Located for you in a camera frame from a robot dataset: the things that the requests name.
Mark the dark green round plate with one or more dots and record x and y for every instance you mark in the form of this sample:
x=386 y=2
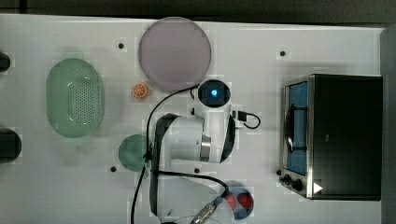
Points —
x=132 y=152

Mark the green oval colander basket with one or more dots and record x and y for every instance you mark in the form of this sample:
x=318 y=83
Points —
x=75 y=98

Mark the round grey-purple plate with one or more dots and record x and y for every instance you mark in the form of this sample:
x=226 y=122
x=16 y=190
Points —
x=174 y=53

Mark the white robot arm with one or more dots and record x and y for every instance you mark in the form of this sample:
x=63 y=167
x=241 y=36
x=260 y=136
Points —
x=208 y=136

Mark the orange slice toy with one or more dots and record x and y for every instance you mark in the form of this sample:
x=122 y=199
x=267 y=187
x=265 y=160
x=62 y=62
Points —
x=140 y=90

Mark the black clamp upper left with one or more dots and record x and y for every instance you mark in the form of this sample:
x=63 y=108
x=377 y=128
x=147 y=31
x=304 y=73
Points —
x=5 y=62

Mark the blue bowl with red items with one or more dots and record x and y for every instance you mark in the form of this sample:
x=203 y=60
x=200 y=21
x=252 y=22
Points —
x=240 y=201

